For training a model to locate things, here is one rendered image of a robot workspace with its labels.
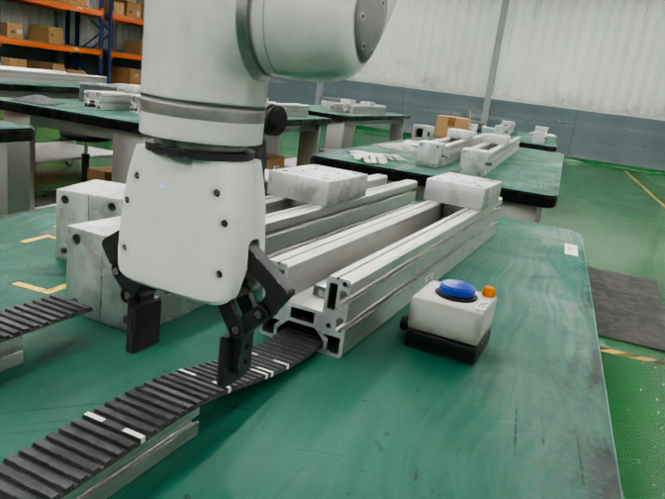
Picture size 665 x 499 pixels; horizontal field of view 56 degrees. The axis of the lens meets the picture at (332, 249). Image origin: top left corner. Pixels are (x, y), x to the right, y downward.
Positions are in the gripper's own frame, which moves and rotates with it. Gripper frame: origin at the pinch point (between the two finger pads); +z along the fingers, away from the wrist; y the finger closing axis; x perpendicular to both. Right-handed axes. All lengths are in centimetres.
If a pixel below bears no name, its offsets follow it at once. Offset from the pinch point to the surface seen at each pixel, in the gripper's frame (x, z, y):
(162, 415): -4.7, 2.8, 1.8
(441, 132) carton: 390, 2, -90
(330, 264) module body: 30.1, 0.2, -2.3
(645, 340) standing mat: 301, 83, 55
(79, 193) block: 23.2, -3.0, -35.7
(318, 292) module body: 23.5, 1.5, -0.4
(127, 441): -8.3, 2.9, 2.0
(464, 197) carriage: 77, -4, 2
